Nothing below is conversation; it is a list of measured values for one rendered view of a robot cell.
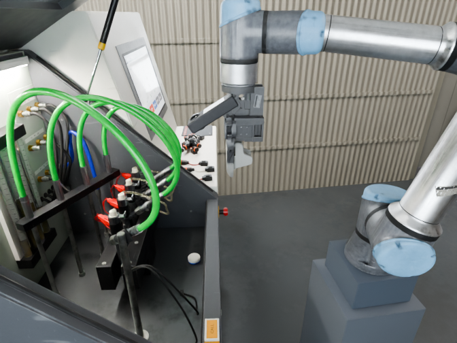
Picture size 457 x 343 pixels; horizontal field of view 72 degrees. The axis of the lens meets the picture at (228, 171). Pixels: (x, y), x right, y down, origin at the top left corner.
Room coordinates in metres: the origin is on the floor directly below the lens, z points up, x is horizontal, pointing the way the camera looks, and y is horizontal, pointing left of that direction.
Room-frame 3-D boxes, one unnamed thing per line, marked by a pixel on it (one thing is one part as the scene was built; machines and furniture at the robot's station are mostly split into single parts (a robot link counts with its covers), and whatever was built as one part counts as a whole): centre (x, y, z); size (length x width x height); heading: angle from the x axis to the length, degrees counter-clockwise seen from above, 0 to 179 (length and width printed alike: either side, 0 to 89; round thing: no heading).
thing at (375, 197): (0.71, -0.42, 1.07); 0.13 x 0.12 x 0.14; 170
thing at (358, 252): (0.72, -0.42, 0.95); 0.15 x 0.15 x 0.10
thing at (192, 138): (1.39, 0.17, 1.01); 0.23 x 0.11 x 0.06; 2
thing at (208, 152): (1.35, 0.17, 0.96); 0.70 x 0.22 x 0.03; 2
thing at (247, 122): (0.66, -0.03, 1.35); 0.09 x 0.08 x 0.12; 93
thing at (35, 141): (0.87, 0.56, 1.20); 0.13 x 0.03 x 0.31; 2
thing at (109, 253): (0.77, 0.29, 0.91); 0.34 x 0.10 x 0.15; 2
